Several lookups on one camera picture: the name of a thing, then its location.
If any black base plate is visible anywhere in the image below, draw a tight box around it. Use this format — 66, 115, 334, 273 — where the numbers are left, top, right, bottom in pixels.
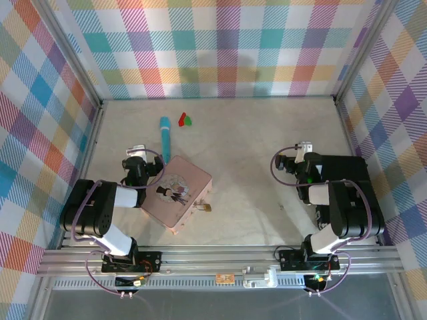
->
278, 249, 341, 272
101, 250, 163, 275

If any perforated metal cable tray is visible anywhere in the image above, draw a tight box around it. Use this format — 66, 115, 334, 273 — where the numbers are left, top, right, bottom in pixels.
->
52, 277, 335, 290

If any turquoise marker pen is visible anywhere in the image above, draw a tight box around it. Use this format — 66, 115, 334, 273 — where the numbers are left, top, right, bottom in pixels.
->
158, 116, 173, 165

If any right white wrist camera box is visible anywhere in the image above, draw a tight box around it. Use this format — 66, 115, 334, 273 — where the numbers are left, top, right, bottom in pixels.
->
294, 142, 315, 163

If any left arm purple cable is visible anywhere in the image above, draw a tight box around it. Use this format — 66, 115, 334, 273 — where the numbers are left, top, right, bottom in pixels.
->
71, 148, 167, 296

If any aluminium side rail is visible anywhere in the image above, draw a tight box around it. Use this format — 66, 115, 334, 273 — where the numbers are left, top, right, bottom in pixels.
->
332, 95, 385, 247
57, 99, 108, 250

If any pink tin box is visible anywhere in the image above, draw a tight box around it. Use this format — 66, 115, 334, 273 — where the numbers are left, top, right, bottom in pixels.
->
139, 155, 214, 236

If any aluminium frame post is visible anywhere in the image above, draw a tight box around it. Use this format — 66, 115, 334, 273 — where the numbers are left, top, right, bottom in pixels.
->
39, 0, 103, 105
332, 0, 398, 105

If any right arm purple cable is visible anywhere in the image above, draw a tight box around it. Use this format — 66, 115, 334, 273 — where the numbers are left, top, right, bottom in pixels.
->
270, 145, 372, 296

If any white plastic bracket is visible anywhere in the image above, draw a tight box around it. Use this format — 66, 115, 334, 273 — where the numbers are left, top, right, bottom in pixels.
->
242, 265, 278, 289

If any aluminium mounting rail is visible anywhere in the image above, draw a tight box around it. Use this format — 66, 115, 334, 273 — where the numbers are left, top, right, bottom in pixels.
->
36, 245, 405, 278

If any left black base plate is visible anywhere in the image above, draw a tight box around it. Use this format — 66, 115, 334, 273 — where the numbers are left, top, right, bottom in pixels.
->
101, 250, 163, 275

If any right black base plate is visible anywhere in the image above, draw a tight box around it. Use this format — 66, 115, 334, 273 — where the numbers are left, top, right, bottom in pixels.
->
278, 249, 341, 272

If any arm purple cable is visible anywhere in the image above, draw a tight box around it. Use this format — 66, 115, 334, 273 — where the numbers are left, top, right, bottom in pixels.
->
71, 148, 167, 296
270, 145, 372, 296

